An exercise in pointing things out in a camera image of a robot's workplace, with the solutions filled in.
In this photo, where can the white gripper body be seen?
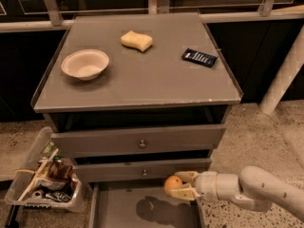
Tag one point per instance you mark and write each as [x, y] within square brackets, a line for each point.
[205, 183]

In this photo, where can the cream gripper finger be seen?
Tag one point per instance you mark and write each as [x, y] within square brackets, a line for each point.
[187, 176]
[184, 192]

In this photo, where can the orange fruit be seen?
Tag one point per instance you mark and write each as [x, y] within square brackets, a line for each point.
[171, 182]

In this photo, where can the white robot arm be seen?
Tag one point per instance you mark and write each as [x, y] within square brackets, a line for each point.
[253, 189]

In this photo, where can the grey top drawer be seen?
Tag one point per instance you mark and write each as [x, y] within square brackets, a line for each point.
[132, 141]

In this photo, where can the grey open bottom drawer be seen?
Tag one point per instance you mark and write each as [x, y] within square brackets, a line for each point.
[140, 204]

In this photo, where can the grey drawer cabinet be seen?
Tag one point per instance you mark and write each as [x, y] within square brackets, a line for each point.
[155, 88]

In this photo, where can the grey middle drawer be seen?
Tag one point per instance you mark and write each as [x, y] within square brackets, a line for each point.
[138, 170]

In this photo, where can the brown snack bag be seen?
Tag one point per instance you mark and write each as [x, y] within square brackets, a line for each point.
[58, 176]

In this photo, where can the black striped packet in bin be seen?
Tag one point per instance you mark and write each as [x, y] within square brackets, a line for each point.
[58, 196]

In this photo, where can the clear plastic bin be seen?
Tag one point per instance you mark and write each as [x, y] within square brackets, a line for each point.
[27, 188]

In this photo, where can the yellow sponge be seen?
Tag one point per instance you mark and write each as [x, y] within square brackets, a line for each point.
[136, 40]

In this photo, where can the white paper bowl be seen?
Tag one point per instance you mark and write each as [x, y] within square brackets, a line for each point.
[85, 65]

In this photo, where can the white diagonal post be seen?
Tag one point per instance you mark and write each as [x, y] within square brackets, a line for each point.
[291, 65]

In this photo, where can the metal railing frame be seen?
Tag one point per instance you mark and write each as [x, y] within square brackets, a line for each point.
[39, 15]

